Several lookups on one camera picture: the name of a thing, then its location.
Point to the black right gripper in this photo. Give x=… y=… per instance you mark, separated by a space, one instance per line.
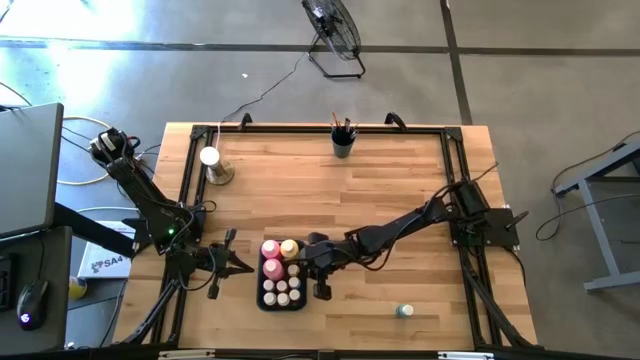
x=322 y=260

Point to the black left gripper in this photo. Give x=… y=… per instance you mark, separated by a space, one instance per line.
x=220 y=262

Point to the large yellow paint bottle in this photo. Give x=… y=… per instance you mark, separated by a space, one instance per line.
x=289 y=248

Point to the small dark green paint bottle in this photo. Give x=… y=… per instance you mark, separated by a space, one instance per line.
x=268 y=285

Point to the large pink labelled paint bottle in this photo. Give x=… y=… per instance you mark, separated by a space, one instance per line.
x=270 y=248

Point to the small white black-label paint bottle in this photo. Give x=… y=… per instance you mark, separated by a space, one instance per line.
x=283 y=299

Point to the small turquoise paint bottle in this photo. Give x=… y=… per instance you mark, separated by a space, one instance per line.
x=404 y=311

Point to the orange-bristle black paintbrush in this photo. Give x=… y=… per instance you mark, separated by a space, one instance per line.
x=335 y=120

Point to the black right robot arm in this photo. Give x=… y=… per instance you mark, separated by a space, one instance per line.
x=400 y=227

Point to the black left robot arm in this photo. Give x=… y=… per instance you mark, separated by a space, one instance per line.
x=140 y=190

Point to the white bulb table lamp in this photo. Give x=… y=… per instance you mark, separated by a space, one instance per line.
x=217 y=167

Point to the teal ribbed cup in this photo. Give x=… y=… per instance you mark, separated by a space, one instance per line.
x=342 y=147

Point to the white SA4 box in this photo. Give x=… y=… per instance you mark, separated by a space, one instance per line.
x=107 y=265

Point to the black table clamp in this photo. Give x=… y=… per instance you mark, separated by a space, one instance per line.
x=245 y=120
x=395 y=120

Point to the black diagonal desk bar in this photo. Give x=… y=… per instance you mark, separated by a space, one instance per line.
x=90 y=227

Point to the yellow roll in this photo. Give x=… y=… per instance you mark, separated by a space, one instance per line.
x=77 y=288

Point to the black desk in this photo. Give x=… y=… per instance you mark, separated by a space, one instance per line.
x=55 y=260

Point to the black computer mouse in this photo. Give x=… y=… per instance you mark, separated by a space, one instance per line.
x=31 y=302

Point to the black floor fan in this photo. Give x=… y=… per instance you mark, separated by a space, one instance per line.
x=332 y=30

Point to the black keyboard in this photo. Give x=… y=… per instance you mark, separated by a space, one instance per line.
x=5 y=282

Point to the silver aluminium bracket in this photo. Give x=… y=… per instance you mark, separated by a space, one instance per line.
x=465 y=356
x=186 y=355

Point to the black aluminium table frame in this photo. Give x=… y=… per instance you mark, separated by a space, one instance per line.
x=375 y=130

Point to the grey metal desk frame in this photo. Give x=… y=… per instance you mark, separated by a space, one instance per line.
x=595 y=225

